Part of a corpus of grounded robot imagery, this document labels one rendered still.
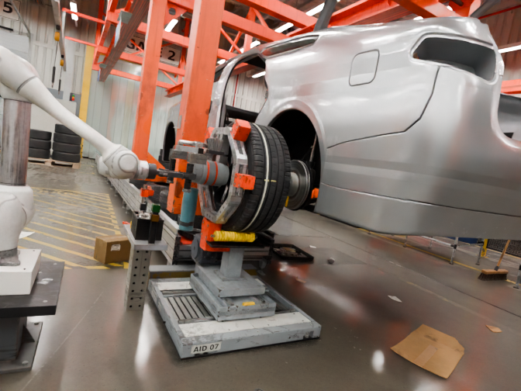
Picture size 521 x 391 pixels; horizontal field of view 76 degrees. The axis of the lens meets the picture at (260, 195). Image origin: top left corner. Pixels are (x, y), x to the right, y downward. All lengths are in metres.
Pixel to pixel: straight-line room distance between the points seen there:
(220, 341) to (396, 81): 1.43
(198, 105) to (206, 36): 0.44
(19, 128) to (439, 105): 1.75
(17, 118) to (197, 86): 1.05
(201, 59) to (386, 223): 1.56
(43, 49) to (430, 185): 14.51
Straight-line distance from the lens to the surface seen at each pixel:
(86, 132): 1.52
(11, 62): 1.68
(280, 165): 1.78
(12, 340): 1.75
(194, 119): 2.31
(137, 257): 2.04
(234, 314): 1.93
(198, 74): 2.35
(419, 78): 1.52
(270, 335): 1.92
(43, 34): 15.24
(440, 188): 1.48
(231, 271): 2.10
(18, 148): 1.82
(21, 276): 1.62
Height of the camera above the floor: 0.96
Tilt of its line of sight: 6 degrees down
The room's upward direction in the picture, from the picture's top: 9 degrees clockwise
